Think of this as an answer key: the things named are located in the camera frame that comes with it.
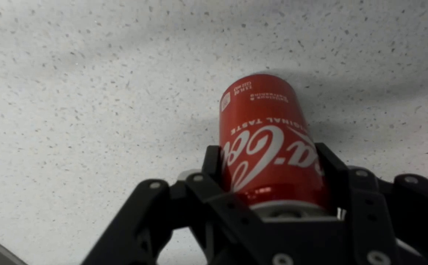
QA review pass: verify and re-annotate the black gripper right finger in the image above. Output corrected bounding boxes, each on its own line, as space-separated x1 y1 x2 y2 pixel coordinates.
316 143 428 265

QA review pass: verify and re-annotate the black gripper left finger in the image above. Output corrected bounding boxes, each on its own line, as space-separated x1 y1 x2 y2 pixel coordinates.
82 146 253 265

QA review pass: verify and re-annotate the red soda can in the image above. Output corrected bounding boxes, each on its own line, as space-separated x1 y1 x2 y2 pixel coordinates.
219 74 329 217

